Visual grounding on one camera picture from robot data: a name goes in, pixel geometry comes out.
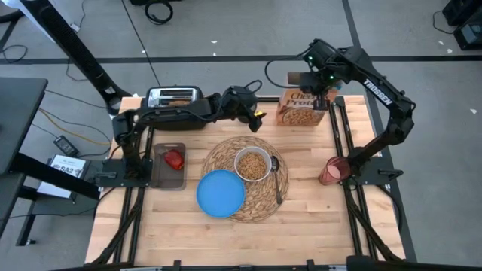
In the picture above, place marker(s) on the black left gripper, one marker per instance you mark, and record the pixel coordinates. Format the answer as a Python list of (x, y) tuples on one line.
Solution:
[(239, 103)]

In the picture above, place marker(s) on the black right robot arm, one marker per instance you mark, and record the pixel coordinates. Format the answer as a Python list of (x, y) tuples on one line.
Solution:
[(380, 96)]

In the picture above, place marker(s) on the pink faceted plastic cup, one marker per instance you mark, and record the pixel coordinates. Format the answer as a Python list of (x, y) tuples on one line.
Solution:
[(335, 171)]

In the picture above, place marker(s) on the brown toast slice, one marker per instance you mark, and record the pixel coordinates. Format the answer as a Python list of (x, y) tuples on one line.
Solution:
[(179, 102)]

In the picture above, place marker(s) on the black overhead camera stand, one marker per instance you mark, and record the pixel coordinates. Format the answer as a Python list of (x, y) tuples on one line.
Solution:
[(75, 49)]

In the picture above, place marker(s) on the white SA2 paper sign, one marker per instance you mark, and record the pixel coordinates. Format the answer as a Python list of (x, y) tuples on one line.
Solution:
[(64, 169)]

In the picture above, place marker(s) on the silver toaster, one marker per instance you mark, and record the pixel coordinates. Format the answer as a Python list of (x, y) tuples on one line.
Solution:
[(162, 94)]

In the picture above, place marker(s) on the silver metal spoon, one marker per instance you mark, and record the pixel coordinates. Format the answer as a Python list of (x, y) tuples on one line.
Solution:
[(275, 163)]

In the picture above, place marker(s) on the brown cereal heap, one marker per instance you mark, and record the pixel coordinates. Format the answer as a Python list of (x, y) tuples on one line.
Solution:
[(252, 165)]

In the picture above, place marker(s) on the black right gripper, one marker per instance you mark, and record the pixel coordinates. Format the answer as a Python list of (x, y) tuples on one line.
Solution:
[(305, 81)]

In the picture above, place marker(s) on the blue round plate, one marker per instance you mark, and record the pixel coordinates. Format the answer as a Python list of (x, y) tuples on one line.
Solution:
[(220, 193)]

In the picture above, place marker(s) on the black equipment boxes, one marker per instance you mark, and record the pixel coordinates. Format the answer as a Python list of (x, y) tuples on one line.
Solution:
[(467, 22)]

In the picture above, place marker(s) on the black aluminium table frame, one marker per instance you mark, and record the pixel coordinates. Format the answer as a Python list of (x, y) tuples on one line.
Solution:
[(354, 226)]

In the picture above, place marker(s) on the black power adapter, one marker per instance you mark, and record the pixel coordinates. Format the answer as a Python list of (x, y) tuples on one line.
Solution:
[(66, 146)]

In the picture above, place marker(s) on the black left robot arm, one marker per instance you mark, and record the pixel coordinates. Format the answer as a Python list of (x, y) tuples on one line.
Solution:
[(173, 113)]

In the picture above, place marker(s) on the black side desk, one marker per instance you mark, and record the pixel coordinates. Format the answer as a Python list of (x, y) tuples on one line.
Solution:
[(19, 113)]

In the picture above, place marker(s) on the clear grey plastic tray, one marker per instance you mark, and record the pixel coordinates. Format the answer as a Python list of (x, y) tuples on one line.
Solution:
[(167, 178)]

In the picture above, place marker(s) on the white ribbed ceramic bowl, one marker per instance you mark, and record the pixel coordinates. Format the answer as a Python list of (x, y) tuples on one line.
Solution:
[(238, 173)]

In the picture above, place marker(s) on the round woven straw placemat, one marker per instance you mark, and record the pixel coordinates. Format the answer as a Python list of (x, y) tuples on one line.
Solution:
[(263, 203)]

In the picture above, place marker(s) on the Cinnamon Cheerios Protein cereal box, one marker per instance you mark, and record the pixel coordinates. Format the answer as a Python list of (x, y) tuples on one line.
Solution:
[(297, 113)]

